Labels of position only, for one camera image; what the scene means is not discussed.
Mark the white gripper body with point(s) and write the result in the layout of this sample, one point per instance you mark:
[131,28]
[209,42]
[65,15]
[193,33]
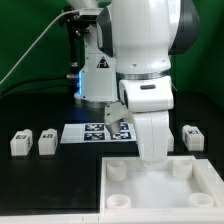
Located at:
[152,135]

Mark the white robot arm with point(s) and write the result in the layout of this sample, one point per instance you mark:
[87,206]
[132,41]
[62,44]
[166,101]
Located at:
[142,35]

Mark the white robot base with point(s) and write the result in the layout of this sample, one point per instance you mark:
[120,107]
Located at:
[97,79]

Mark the white square tabletop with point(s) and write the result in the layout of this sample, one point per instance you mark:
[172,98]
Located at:
[180,182]

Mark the white sheet with tags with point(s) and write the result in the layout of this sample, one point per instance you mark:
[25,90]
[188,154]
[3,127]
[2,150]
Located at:
[96,132]

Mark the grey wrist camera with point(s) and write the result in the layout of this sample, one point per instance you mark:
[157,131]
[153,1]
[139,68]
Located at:
[114,113]

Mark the black camera stand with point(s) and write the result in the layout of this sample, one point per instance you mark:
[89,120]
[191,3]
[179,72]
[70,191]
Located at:
[76,29]

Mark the grey camera on stand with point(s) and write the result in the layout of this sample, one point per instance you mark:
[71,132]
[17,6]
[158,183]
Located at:
[89,14]

